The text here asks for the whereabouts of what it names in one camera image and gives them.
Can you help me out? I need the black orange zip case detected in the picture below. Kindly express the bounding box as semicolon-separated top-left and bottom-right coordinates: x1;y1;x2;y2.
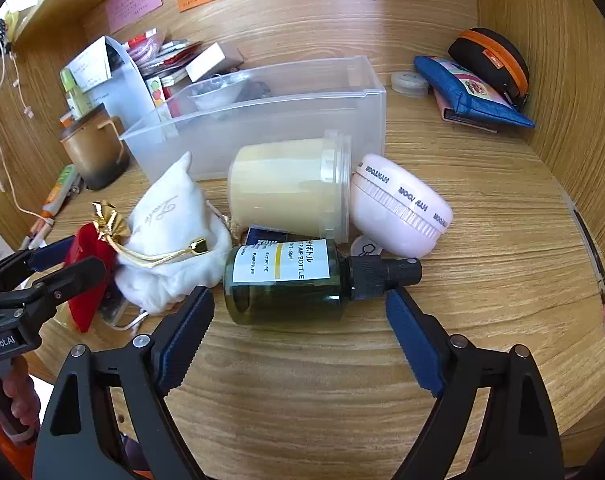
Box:
447;27;531;111

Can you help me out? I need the clear plastic storage box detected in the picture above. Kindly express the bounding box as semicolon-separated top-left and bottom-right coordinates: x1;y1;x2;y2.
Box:
118;55;387;183

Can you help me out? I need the cream plastic jar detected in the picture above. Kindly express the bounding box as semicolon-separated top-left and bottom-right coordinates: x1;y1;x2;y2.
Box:
227;129;353;243

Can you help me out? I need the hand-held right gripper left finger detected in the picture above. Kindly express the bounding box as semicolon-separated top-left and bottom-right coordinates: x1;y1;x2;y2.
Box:
32;285;216;480

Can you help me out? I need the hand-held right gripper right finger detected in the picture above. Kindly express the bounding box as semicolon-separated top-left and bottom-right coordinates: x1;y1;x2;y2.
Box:
385;287;566;480

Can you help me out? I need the green spray bottle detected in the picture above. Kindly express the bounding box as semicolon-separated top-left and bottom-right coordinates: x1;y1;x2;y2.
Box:
60;69;90;116

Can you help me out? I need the person's left hand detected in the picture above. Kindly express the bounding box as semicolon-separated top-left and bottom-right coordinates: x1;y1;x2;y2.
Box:
2;377;42;428

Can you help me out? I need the pink notebook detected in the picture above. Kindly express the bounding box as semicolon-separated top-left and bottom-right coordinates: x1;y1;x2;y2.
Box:
433;87;501;133

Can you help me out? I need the brown lidded mug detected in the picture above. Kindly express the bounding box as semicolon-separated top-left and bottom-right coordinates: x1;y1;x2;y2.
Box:
59;103;130;191

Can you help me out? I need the white round tag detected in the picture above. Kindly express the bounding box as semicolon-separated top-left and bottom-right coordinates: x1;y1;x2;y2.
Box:
350;235;383;258

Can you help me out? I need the dark green pump bottle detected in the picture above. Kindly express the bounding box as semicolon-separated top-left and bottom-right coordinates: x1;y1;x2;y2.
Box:
223;239;423;326

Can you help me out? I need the fruit print box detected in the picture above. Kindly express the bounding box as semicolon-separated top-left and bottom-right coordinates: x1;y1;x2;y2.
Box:
145;75;170;121

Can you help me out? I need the clear tape roll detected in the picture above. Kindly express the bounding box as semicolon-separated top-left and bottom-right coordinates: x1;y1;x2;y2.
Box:
390;71;429;97

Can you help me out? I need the white file holder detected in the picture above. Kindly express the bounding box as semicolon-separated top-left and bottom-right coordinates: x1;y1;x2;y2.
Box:
65;35;156;131

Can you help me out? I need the white cardboard box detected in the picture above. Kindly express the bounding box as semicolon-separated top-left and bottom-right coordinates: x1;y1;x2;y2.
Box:
185;42;246;83

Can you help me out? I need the white drawstring pouch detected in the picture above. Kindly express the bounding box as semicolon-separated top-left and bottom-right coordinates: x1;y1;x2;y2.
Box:
115;151;233;316

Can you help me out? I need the wooden desktop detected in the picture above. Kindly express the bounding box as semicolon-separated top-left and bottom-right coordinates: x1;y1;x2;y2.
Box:
30;50;605;480

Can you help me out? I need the pile of small packets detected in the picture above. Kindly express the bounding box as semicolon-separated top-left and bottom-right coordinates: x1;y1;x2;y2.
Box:
125;30;203;68

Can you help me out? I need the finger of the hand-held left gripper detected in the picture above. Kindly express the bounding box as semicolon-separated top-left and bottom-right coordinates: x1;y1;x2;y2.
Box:
0;235;80;286
0;255;109;332

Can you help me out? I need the blue zip pouch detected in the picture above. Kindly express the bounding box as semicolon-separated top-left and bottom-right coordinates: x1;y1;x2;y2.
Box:
413;56;536;129

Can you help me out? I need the pink paper note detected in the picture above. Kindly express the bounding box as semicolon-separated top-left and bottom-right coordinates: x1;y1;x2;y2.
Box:
105;0;163;35

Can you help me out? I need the green orange marker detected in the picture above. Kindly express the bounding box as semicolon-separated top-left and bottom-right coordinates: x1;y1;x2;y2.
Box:
40;165;80;226

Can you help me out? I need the small blue box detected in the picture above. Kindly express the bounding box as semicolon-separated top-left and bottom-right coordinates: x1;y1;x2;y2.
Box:
245;225;290;248

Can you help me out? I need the clear plastic bag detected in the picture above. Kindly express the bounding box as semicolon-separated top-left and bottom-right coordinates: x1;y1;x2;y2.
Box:
190;72;243;111

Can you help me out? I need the red velvet pouch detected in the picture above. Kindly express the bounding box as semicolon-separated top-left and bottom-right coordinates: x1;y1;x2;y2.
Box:
62;201;133;333

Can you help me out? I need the pink round case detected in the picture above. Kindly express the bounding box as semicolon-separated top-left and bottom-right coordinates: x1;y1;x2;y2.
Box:
350;152;454;258

